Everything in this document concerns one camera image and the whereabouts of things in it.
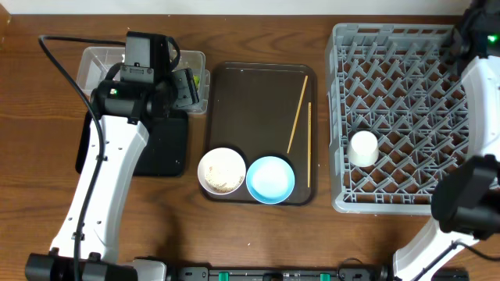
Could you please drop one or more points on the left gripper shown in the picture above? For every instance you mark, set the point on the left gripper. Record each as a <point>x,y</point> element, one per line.
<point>188,94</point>

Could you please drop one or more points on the yellow snack wrapper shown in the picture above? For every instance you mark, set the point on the yellow snack wrapper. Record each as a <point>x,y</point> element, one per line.
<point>196,80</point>

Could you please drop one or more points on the light blue bowl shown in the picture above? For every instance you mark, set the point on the light blue bowl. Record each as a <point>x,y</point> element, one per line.
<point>270,180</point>

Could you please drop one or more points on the white cup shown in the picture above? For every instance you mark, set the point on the white cup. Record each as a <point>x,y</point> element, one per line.
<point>363,149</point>

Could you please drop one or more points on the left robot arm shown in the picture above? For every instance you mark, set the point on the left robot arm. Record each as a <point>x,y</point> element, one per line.
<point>86,246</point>

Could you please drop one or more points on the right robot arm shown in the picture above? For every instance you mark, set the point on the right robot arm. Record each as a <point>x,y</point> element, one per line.
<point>464,211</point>

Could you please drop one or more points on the grey dishwasher rack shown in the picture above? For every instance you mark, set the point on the grey dishwasher rack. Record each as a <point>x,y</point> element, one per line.
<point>398,82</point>

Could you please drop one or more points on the black plastic bin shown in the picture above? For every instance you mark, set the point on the black plastic bin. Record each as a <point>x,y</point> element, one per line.
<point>134,149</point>

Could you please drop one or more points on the dark brown tray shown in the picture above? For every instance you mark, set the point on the dark brown tray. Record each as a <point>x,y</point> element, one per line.
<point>251,110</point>

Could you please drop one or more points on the white bowl with rice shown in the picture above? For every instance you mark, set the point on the white bowl with rice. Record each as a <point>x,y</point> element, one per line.
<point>221,171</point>

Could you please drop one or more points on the clear plastic bin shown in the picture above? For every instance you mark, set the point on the clear plastic bin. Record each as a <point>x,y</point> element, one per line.
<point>96,62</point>

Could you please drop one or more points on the wooden chopstick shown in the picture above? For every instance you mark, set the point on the wooden chopstick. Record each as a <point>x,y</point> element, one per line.
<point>309,143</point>
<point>298,109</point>

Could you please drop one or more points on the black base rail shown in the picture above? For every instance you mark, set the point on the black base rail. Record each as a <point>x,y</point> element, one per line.
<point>345,272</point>

